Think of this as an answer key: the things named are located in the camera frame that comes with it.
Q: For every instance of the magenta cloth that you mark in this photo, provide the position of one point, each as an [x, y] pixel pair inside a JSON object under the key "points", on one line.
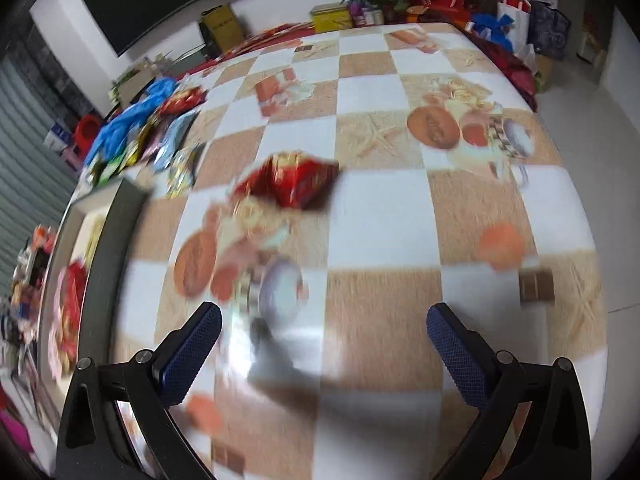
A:
{"points": [[15, 425]]}

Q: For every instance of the small cardboard box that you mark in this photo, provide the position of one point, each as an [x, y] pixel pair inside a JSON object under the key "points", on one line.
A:
{"points": [[542, 70]]}

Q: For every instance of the light blue snack packet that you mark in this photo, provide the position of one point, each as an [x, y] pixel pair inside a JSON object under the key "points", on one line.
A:
{"points": [[172, 140]]}

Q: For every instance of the gold snack packet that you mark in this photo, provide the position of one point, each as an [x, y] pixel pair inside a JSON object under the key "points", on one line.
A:
{"points": [[181, 172]]}

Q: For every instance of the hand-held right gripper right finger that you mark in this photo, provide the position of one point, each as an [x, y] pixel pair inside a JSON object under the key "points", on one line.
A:
{"points": [[457, 357]]}

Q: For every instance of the dark blue bag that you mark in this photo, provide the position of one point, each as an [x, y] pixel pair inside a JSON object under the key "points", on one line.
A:
{"points": [[547, 27]]}

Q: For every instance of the dark red cloth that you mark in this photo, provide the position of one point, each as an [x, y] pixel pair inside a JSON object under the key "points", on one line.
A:
{"points": [[510, 67]]}

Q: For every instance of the black television screen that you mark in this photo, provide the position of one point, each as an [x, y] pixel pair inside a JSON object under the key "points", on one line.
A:
{"points": [[175, 0]]}

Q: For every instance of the red patterned snack packet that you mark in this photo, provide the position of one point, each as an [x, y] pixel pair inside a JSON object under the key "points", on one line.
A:
{"points": [[182, 101]]}

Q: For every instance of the white paper bag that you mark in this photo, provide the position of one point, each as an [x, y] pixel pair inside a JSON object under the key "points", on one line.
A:
{"points": [[515, 17]]}

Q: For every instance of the yellow black paper bag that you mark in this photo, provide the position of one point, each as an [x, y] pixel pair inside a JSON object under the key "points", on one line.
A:
{"points": [[220, 25]]}

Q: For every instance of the clutter of small goods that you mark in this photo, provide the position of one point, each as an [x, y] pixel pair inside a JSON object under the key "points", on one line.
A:
{"points": [[25, 290]]}

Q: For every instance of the white blue carton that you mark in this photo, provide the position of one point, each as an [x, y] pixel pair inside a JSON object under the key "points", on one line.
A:
{"points": [[57, 136]]}

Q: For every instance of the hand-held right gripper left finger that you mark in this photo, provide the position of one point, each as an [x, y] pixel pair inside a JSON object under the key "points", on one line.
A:
{"points": [[187, 357]]}

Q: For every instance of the yellow green tin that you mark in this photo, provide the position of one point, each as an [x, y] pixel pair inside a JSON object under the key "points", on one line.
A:
{"points": [[330, 17]]}

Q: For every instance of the green snack packet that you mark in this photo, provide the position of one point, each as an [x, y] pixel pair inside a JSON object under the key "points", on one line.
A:
{"points": [[107, 170]]}

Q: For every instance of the blue gloves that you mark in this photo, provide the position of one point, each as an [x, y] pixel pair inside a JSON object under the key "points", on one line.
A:
{"points": [[125, 120]]}

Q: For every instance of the grey box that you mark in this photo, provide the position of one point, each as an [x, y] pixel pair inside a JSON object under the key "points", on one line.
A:
{"points": [[107, 260]]}

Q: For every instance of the pink plastic stool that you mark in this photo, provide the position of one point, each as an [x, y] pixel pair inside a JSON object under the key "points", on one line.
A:
{"points": [[74, 157]]}

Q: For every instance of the blue plastic bag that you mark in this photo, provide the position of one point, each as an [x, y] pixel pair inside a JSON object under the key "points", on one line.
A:
{"points": [[492, 29]]}

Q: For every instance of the red plastic jug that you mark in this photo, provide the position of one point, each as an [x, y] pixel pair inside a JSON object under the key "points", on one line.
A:
{"points": [[87, 130]]}

